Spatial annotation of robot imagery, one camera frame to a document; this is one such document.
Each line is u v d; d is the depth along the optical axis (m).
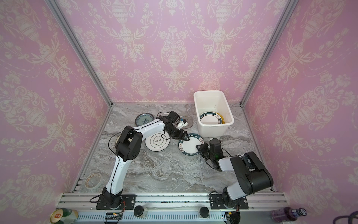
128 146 0.58
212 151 0.75
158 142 0.97
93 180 0.82
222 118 1.03
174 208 0.73
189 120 1.10
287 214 0.64
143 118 1.10
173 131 0.87
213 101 1.10
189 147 0.92
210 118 1.06
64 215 0.62
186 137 0.90
